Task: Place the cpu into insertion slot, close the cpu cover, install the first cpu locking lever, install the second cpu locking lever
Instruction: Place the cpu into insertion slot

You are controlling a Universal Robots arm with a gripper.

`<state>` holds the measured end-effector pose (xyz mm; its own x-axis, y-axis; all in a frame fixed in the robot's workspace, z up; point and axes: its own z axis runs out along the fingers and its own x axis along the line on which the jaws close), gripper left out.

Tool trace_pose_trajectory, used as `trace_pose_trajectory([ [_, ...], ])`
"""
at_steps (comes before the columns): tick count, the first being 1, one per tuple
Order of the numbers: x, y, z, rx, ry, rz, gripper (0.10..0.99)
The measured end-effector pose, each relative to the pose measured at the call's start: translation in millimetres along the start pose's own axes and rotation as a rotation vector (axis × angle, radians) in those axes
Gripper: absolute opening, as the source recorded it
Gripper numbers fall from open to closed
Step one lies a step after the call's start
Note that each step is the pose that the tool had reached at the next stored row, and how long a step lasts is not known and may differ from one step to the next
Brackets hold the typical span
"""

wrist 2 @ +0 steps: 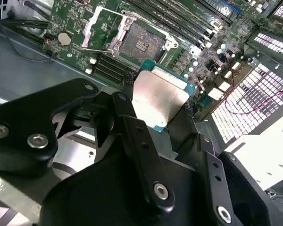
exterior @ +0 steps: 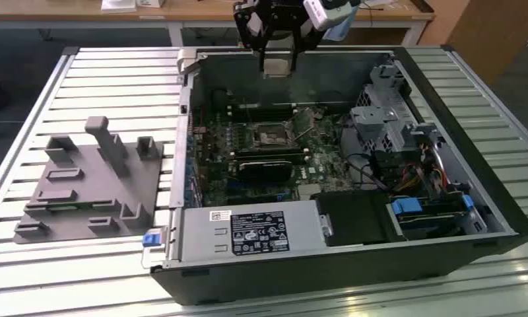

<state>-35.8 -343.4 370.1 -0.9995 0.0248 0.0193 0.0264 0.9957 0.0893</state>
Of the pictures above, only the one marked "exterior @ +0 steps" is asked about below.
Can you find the green motherboard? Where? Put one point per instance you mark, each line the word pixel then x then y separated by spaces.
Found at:
pixel 325 155

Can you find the silver power supply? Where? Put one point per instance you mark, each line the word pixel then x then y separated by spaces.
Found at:
pixel 201 231

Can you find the pale blue teach pendant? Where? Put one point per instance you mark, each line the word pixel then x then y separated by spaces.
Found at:
pixel 338 31

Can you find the blue case latch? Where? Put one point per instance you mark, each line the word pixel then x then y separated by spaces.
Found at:
pixel 153 239

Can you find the small blue clip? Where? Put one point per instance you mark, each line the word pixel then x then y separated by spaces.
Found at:
pixel 466 202

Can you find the hard disk in blue carrier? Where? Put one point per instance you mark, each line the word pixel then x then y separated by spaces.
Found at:
pixel 406 206

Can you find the grey parts rack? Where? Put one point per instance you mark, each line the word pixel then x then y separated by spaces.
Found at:
pixel 92 185

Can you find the small silver heatsink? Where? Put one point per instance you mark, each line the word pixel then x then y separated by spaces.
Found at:
pixel 309 191

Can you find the wooden cabinet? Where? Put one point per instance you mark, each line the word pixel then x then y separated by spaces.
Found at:
pixel 488 33

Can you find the black plastic shroud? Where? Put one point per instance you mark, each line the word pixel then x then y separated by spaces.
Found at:
pixel 356 218

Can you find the silver metal drive cage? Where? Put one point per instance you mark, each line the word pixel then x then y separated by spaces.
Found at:
pixel 369 119

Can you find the silver CPU plate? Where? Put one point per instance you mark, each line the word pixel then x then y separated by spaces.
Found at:
pixel 276 68

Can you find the white box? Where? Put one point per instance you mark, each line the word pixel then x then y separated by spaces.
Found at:
pixel 118 6
pixel 149 3

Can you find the black PC case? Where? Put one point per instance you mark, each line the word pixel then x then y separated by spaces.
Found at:
pixel 289 280

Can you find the black RAM stick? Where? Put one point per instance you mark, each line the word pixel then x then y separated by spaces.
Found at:
pixel 268 155

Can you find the green RAM stick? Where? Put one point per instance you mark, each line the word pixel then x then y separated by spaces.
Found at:
pixel 82 207

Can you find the CPU socket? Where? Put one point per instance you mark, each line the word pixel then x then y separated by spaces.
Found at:
pixel 272 135

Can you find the black graphics card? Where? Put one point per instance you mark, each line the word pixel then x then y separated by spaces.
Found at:
pixel 264 170

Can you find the wooden desk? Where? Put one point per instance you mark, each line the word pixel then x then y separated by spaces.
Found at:
pixel 69 14

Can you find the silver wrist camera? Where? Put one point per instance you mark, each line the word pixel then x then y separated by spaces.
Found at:
pixel 321 14

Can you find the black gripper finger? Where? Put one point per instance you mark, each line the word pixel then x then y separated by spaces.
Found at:
pixel 262 59
pixel 294 59

